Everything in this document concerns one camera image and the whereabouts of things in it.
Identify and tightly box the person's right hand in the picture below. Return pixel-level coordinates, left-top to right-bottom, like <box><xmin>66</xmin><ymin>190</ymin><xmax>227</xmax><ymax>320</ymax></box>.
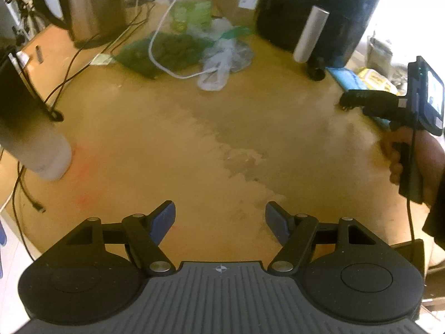
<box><xmin>380</xmin><ymin>127</ymin><xmax>444</xmax><ymax>208</ymax></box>

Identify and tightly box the blue wet wipes pack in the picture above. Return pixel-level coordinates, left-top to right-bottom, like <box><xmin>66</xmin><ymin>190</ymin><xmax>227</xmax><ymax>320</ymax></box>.
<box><xmin>326</xmin><ymin>67</ymin><xmax>390</xmax><ymax>131</ymax></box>

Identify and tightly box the yellow wet wipes pack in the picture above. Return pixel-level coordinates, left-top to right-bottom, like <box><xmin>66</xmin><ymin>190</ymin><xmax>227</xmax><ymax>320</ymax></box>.
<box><xmin>358</xmin><ymin>68</ymin><xmax>399</xmax><ymax>95</ymax></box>

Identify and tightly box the black short tube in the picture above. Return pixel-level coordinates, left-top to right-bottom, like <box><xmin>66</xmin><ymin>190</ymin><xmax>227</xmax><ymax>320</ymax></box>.
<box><xmin>307</xmin><ymin>57</ymin><xmax>326</xmax><ymax>82</ymax></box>

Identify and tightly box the black air fryer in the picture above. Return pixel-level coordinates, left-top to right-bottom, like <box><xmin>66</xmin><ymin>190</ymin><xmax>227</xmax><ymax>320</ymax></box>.
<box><xmin>256</xmin><ymin>0</ymin><xmax>379</xmax><ymax>68</ymax></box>

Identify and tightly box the open cardboard box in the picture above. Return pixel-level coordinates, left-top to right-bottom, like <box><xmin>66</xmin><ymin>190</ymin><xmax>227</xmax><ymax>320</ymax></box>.
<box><xmin>391</xmin><ymin>238</ymin><xmax>426</xmax><ymax>277</ymax></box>

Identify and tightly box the clear crumpled plastic bag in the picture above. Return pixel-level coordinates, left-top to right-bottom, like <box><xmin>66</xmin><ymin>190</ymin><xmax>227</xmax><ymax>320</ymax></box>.
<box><xmin>198</xmin><ymin>18</ymin><xmax>254</xmax><ymax>91</ymax></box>

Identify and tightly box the black tinted water bottle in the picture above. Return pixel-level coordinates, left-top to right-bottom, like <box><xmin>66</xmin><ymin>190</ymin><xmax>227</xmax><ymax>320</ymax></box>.
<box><xmin>1</xmin><ymin>52</ymin><xmax>72</xmax><ymax>181</ymax></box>

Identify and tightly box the green label jar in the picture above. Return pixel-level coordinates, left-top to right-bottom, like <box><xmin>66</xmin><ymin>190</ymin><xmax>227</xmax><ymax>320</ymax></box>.
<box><xmin>170</xmin><ymin>0</ymin><xmax>213</xmax><ymax>33</ymax></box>

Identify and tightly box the steel electric kettle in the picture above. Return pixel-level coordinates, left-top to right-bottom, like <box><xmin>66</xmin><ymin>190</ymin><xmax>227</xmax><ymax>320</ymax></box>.
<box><xmin>33</xmin><ymin>0</ymin><xmax>127</xmax><ymax>48</ymax></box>

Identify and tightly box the black power cable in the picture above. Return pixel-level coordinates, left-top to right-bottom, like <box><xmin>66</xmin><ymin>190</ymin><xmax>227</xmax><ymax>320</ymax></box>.
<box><xmin>10</xmin><ymin>3</ymin><xmax>158</xmax><ymax>251</ymax></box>

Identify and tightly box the white charging cable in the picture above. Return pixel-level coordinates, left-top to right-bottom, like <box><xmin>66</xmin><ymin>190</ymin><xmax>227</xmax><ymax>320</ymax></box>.
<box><xmin>148</xmin><ymin>0</ymin><xmax>218</xmax><ymax>80</ymax></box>

